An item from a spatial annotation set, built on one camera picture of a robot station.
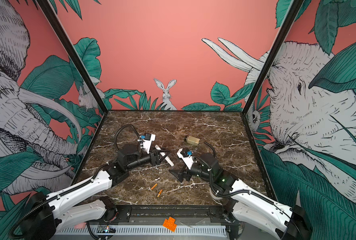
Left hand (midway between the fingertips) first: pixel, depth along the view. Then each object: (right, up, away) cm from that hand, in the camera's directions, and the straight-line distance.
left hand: (167, 150), depth 70 cm
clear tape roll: (+25, -27, +8) cm, 38 cm away
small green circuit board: (-29, -38, 0) cm, 48 cm away
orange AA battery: (-9, -23, +12) cm, 28 cm away
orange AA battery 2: (-5, -26, +10) cm, 28 cm away
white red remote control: (0, -4, 0) cm, 4 cm away
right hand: (+3, -6, -2) cm, 7 cm away
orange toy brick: (+1, -36, 0) cm, 36 cm away
